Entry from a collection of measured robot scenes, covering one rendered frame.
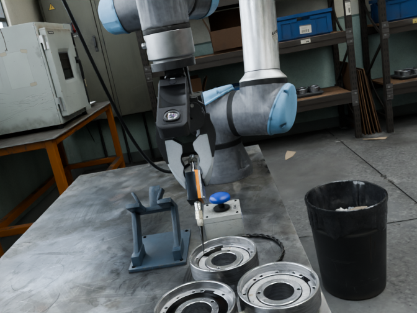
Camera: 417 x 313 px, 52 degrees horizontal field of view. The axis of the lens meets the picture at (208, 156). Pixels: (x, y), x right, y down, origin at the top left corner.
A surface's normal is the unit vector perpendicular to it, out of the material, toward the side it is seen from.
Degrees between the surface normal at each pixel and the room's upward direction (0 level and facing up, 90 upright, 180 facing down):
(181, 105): 31
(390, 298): 0
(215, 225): 90
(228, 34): 82
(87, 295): 0
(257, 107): 79
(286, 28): 90
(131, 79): 90
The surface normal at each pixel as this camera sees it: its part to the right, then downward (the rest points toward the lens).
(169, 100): -0.12, -0.69
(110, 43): -0.01, 0.27
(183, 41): 0.67, 0.07
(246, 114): -0.45, 0.21
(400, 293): -0.18, -0.95
